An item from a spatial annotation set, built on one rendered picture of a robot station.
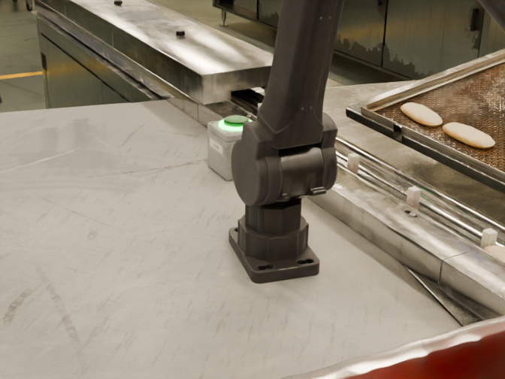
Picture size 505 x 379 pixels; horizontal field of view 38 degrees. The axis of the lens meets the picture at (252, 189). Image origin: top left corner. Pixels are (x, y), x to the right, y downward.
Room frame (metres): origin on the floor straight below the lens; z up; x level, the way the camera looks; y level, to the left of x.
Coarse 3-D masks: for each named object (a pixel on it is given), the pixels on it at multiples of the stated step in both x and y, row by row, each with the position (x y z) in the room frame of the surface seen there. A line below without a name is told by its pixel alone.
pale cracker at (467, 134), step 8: (448, 128) 1.07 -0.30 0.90; (456, 128) 1.06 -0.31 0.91; (464, 128) 1.06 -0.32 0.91; (472, 128) 1.06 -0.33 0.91; (456, 136) 1.05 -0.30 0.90; (464, 136) 1.04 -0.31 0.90; (472, 136) 1.03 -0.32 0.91; (480, 136) 1.03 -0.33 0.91; (488, 136) 1.03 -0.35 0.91; (472, 144) 1.02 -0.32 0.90; (480, 144) 1.01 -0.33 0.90; (488, 144) 1.01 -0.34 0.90
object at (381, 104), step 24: (456, 72) 1.28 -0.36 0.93; (480, 72) 1.30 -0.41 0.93; (504, 72) 1.28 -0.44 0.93; (408, 96) 1.22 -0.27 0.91; (432, 96) 1.22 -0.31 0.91; (456, 96) 1.20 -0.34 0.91; (480, 96) 1.19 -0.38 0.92; (384, 120) 1.13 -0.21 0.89; (408, 120) 1.14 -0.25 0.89; (456, 120) 1.11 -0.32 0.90; (432, 144) 1.03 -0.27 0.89; (456, 144) 1.03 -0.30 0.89; (504, 144) 1.01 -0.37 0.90; (480, 168) 0.95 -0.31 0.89
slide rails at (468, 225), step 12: (240, 96) 1.40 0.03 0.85; (348, 168) 1.04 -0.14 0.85; (360, 168) 1.04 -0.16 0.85; (372, 168) 1.04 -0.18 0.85; (384, 180) 0.99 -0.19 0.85; (396, 180) 0.99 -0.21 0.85; (408, 204) 0.91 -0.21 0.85; (420, 204) 0.92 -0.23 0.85; (432, 204) 0.91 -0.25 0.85; (444, 216) 0.88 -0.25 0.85; (456, 216) 0.88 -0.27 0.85; (468, 228) 0.84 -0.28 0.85; (480, 228) 0.84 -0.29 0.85; (468, 240) 0.81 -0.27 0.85; (504, 240) 0.81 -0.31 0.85
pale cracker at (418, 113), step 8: (408, 104) 1.18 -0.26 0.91; (416, 104) 1.18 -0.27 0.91; (408, 112) 1.15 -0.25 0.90; (416, 112) 1.14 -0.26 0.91; (424, 112) 1.13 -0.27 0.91; (432, 112) 1.13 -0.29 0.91; (416, 120) 1.12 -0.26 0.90; (424, 120) 1.11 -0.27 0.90; (432, 120) 1.11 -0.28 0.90; (440, 120) 1.11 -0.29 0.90
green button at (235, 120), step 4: (228, 116) 1.11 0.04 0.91; (232, 116) 1.11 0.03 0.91; (236, 116) 1.11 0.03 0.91; (240, 116) 1.11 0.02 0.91; (224, 120) 1.09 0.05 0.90; (228, 120) 1.09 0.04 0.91; (232, 120) 1.09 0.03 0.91; (236, 120) 1.09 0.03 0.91; (240, 120) 1.09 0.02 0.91; (244, 120) 1.09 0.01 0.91; (248, 120) 1.09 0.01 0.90; (224, 124) 1.09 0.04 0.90; (228, 124) 1.08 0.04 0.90; (232, 124) 1.08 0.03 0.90; (236, 124) 1.08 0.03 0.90; (240, 124) 1.08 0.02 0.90
